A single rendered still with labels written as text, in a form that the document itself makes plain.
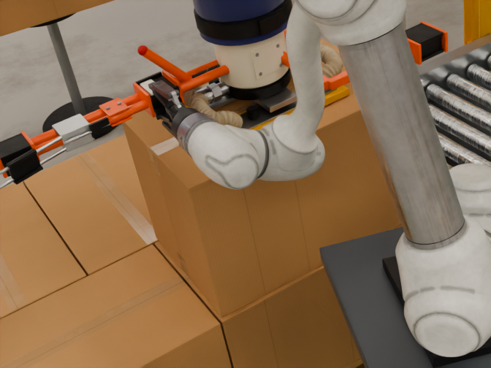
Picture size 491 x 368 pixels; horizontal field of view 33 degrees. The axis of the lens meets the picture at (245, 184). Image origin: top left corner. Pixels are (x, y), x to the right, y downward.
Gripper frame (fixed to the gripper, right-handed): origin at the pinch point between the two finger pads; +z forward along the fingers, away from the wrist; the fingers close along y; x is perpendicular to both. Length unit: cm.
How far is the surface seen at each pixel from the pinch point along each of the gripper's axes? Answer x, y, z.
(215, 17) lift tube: 16.9, -14.7, -4.6
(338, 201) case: 32, 36, -21
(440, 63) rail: 109, 48, 30
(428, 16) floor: 206, 107, 154
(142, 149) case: -4.0, 16.3, 7.0
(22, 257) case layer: -38, 53, 39
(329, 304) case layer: 25, 67, -21
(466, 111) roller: 101, 54, 9
